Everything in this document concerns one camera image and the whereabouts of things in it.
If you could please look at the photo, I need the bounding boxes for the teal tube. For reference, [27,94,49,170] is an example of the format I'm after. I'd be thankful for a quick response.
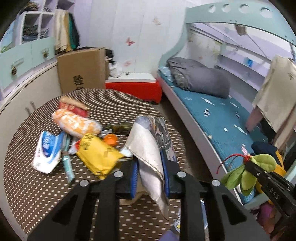
[61,133,75,185]

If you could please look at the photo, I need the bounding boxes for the yellow snack packet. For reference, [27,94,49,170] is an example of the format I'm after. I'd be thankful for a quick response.
[76,134,125,180]

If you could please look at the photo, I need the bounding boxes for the white blue tissue packet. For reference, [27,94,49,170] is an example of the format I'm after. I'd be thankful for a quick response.
[31,131,65,174]

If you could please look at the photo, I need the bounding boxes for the orange white snack bag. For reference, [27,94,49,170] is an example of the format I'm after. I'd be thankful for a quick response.
[52,109,103,138]

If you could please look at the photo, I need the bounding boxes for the silver foil snack bag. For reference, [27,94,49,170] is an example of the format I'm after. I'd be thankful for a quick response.
[125,115,178,219]

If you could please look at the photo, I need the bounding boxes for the red snack bag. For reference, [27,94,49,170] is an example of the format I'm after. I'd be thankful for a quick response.
[59,95,90,118]

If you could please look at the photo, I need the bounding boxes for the grey plastic trash bin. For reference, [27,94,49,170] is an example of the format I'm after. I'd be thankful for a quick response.
[171,199,208,236]

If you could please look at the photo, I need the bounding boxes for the brown polka-dot tablecloth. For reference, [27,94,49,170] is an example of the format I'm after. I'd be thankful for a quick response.
[4,89,180,240]

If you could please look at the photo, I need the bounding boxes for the yellow navy pillow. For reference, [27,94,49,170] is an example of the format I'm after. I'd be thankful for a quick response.
[251,142,287,176]

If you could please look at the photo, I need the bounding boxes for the purple trousers leg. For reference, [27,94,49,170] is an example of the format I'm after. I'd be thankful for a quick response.
[159,230,179,241]

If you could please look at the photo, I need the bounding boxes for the orange bottle cap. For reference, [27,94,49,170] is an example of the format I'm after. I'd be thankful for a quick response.
[103,133,118,147]

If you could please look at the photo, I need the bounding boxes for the beige hanging garment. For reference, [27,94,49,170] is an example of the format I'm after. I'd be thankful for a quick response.
[245,55,295,150]

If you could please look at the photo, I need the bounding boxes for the dark green wrapper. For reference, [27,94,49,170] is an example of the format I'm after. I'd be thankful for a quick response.
[101,124,132,136]

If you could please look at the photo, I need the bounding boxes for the red storage bench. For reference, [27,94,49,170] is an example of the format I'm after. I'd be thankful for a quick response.
[105,72,162,104]

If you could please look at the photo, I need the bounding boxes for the grey folded duvet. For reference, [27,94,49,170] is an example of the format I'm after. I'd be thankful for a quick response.
[167,57,230,98]

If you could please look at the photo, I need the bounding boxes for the brown cardboard box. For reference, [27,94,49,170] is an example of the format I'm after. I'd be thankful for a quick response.
[57,48,106,94]

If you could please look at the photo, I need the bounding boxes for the white plastic bag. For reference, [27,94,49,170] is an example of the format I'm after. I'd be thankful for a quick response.
[109,62,123,78]

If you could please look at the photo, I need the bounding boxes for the hanging clothes on shelf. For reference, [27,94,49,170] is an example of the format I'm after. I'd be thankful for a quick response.
[53,9,80,54]

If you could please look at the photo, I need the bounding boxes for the white cubby shelf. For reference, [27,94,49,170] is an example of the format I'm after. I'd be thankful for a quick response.
[13,0,75,46]

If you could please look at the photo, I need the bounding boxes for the white bed frame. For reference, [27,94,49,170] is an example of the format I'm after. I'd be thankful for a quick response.
[156,71,246,207]

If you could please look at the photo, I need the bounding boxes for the white cabinet with handles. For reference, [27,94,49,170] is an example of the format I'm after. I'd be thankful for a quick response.
[0,37,63,149]

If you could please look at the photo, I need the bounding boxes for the mint upper bunk rail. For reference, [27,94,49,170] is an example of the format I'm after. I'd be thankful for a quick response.
[159,1,295,67]

